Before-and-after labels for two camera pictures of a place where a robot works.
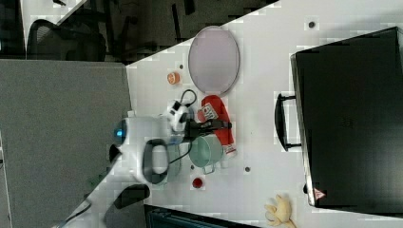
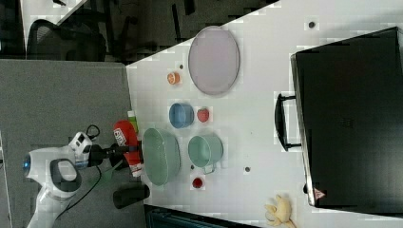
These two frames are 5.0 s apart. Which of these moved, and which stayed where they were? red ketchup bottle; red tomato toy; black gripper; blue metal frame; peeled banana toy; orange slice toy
Moved: red ketchup bottle; black gripper
Stayed: red tomato toy; orange slice toy; blue metal frame; peeled banana toy
